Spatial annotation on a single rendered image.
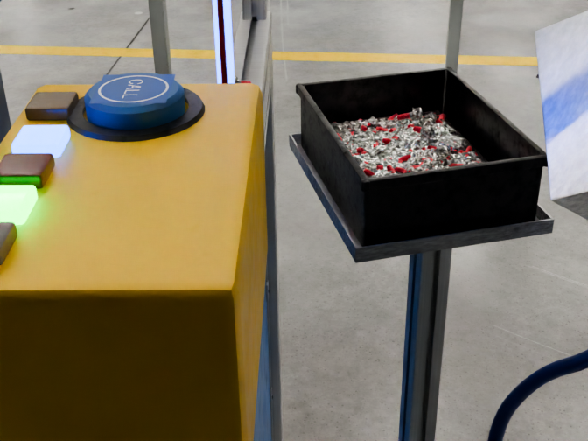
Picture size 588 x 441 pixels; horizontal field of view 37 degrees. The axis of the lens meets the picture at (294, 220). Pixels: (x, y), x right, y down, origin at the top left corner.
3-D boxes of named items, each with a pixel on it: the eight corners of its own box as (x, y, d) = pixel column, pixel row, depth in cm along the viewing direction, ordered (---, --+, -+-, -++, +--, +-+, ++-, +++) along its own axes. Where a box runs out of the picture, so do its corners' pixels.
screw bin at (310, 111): (542, 227, 78) (553, 156, 75) (360, 255, 75) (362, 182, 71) (445, 127, 96) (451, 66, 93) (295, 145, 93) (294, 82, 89)
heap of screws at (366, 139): (521, 217, 79) (525, 180, 77) (369, 240, 76) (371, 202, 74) (438, 130, 95) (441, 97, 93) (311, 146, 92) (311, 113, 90)
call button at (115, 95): (179, 144, 35) (176, 104, 34) (78, 145, 35) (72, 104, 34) (192, 104, 38) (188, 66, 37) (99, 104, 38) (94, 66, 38)
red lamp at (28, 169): (44, 190, 31) (41, 175, 30) (-8, 190, 31) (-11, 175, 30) (56, 166, 32) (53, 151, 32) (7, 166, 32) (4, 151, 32)
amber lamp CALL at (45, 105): (70, 121, 36) (68, 108, 35) (25, 122, 36) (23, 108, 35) (80, 103, 37) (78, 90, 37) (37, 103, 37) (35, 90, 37)
